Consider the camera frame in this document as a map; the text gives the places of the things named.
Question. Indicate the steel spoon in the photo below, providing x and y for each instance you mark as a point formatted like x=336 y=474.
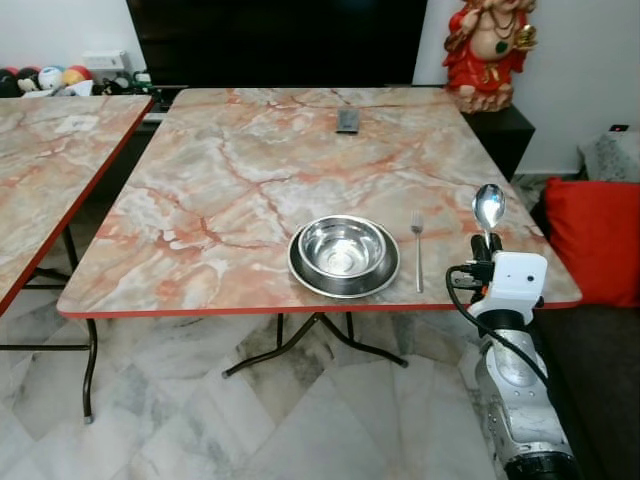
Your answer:
x=489 y=205

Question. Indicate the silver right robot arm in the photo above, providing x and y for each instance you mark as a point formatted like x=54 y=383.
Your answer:
x=520 y=400

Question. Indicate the steel fork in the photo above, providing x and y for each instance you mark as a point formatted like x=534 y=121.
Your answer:
x=419 y=255

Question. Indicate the red cushion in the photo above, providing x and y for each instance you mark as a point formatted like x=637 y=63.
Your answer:
x=595 y=240

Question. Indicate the black cabinet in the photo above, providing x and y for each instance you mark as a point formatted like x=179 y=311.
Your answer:
x=505 y=135

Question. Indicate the stainless steel plate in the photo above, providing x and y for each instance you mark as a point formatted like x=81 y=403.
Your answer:
x=345 y=288

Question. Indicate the stainless steel bowl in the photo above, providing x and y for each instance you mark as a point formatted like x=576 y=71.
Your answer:
x=343 y=243

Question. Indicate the grey patterned cushion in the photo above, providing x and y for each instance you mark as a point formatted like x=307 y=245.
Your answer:
x=612 y=158

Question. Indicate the dark brown sofa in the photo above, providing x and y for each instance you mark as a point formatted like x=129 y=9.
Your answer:
x=595 y=390

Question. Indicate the red Ganesha statue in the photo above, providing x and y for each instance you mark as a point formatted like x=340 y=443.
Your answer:
x=487 y=60

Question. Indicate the dark remote control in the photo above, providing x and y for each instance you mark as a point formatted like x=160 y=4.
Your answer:
x=348 y=121

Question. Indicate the marble pattern folding table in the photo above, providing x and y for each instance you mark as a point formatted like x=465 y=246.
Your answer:
x=40 y=170
x=230 y=180

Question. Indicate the black television screen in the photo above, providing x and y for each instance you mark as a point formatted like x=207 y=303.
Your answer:
x=275 y=40

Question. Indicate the orange yellow plush toy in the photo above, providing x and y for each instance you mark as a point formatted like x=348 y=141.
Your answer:
x=77 y=77

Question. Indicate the blue white plush toy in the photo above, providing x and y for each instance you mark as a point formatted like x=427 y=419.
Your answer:
x=50 y=78

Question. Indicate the black plush toy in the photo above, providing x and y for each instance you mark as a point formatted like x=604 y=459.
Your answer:
x=10 y=82

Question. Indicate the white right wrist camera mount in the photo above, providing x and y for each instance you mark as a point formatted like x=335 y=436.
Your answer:
x=518 y=283

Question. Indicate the small black wall device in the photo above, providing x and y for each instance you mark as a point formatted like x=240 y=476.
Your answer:
x=619 y=128

